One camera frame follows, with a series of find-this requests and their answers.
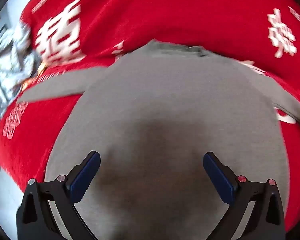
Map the white patterned cloth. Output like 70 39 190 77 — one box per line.
0 21 38 170

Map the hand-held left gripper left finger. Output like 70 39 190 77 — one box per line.
16 151 101 240

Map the red printed blanket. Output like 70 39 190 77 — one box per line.
0 0 300 233

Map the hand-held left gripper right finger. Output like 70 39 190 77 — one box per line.
203 151 287 240

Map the grey knit sweater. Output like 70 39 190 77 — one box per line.
16 39 300 240

